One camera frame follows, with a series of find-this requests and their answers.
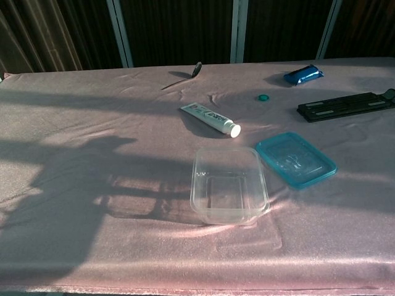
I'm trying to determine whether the dark brown pleated curtain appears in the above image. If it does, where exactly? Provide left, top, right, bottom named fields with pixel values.
left=325, top=0, right=395, bottom=59
left=119, top=0, right=235, bottom=67
left=244, top=0, right=333, bottom=63
left=0, top=0, right=123, bottom=76

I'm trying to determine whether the metal spoon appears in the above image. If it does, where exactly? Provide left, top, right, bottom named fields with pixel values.
left=160, top=61, right=203, bottom=91

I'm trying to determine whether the white frame post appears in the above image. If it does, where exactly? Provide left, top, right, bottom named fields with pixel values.
left=230, top=0, right=249, bottom=64
left=106, top=0, right=134, bottom=68
left=315, top=0, right=344, bottom=60

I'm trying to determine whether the pink tablecloth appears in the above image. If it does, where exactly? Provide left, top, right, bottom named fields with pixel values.
left=0, top=57, right=395, bottom=294

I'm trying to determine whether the blue snack packet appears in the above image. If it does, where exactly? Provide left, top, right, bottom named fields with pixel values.
left=283, top=64, right=325, bottom=87

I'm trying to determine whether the clear plastic container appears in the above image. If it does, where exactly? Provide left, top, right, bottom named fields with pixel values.
left=189, top=146, right=270, bottom=225

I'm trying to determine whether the white toothpaste tube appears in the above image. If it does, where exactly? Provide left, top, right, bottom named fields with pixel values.
left=180, top=102, right=242, bottom=139

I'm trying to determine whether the clear lid with blue rim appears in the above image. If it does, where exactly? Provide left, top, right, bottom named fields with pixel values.
left=255, top=131, right=338, bottom=191

